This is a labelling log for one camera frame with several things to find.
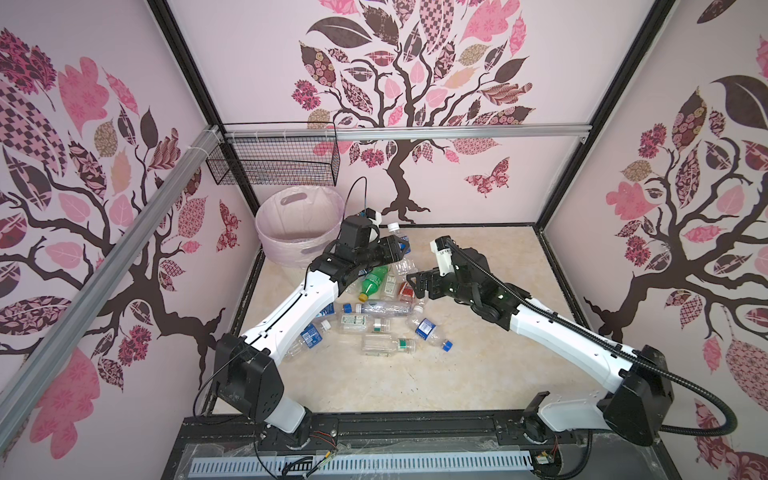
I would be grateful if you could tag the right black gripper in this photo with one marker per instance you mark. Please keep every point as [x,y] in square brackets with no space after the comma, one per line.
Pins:
[432,277]

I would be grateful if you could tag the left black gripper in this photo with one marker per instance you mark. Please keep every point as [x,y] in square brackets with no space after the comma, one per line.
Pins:
[390,248]

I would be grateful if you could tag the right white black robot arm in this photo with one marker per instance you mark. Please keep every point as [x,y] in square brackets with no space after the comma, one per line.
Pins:
[635,394]

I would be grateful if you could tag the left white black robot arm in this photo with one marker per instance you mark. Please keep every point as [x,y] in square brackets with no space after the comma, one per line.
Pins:
[246,374]

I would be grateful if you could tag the pink plastic bin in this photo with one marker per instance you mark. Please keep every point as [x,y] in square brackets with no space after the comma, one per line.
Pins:
[295,224]

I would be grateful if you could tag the light green bottle yellow cap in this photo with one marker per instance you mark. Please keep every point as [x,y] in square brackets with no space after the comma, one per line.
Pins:
[372,282]

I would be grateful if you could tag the clear ribbed bottle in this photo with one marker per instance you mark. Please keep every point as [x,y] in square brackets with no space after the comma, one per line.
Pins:
[404,265]

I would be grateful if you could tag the clear bottle green label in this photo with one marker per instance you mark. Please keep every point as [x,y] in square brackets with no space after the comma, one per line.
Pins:
[391,287]

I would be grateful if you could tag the orange red drink bottle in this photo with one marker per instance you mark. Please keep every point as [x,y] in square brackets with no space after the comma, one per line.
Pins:
[406,293]

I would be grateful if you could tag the long clear crushed bottle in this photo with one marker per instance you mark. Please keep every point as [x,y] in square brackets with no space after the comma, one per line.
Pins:
[380,308]

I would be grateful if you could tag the blue label bottle blue cap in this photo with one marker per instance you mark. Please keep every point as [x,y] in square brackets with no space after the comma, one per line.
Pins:
[432,333]

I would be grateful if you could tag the flat blue label bottle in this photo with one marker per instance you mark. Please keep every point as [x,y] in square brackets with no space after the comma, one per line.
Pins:
[328,310]

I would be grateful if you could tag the clear square bottle upper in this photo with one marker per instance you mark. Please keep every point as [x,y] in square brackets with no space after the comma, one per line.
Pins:
[362,323]

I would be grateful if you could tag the clear square bottle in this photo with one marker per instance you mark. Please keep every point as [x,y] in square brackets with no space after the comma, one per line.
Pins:
[362,323]
[380,344]

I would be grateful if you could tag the clear square bottle lower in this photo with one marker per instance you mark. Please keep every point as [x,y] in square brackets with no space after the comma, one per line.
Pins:
[380,344]

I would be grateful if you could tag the blue label bottle lower left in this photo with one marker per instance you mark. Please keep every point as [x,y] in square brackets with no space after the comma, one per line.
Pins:
[313,338]

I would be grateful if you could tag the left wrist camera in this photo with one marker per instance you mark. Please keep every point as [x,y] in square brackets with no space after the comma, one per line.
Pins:
[374,216]

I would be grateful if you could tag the black wire basket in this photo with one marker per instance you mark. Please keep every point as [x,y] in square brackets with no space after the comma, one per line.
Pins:
[294,153]

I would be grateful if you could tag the aluminium rail back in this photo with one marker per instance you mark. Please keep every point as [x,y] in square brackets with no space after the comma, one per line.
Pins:
[419,133]

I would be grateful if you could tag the aluminium rail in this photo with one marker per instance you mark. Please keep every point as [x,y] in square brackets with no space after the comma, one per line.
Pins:
[36,374]
[419,133]

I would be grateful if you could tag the white slotted cable duct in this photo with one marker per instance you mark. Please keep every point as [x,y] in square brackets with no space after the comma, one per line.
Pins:
[357,465]

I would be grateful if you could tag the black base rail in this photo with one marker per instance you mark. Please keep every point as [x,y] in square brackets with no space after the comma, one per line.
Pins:
[569,455]

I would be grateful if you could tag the aluminium rail left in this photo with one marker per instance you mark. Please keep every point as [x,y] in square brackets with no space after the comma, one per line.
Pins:
[36,374]

